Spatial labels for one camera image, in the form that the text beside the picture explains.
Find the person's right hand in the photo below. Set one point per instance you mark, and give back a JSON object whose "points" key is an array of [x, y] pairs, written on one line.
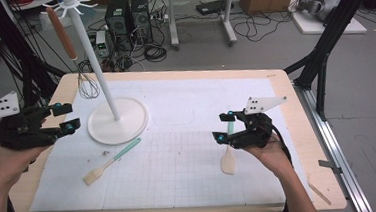
{"points": [[273, 158]]}

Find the white grid mat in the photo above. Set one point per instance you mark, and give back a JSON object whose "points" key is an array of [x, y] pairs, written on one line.
{"points": [[182, 103]]}

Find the black computer tower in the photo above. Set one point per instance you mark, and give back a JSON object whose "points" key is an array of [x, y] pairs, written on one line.
{"points": [[118, 20], [141, 19]]}

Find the person's left hand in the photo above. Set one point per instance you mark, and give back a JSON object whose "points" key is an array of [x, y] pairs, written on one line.
{"points": [[10, 168]]}

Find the white utensil stand with hooks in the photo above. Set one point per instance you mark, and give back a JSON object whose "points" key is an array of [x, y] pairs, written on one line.
{"points": [[117, 127]]}

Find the brown tape piece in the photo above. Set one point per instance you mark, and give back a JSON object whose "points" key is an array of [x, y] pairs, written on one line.
{"points": [[270, 75]]}

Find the black metal frame stand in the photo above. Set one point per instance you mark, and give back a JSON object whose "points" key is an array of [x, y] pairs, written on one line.
{"points": [[26, 63], [334, 25]]}

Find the white desk leg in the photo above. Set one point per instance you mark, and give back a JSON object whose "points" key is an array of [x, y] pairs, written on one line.
{"points": [[228, 19], [172, 20]]}

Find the flat black box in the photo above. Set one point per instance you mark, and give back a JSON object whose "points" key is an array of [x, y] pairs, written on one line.
{"points": [[212, 6]]}

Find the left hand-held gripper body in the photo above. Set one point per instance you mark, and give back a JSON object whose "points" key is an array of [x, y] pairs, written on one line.
{"points": [[20, 131]]}

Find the white floor board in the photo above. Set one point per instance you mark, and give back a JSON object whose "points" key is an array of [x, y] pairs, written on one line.
{"points": [[311, 27]]}

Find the aluminium rail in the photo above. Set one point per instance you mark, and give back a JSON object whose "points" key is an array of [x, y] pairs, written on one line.
{"points": [[332, 142]]}

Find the grey rounded device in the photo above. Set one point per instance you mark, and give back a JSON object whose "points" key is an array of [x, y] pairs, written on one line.
{"points": [[325, 2]]}

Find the black table clamp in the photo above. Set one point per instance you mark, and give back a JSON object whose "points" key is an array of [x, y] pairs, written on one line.
{"points": [[330, 165]]}

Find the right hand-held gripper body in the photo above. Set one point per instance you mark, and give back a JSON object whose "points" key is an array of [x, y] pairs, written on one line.
{"points": [[254, 134]]}

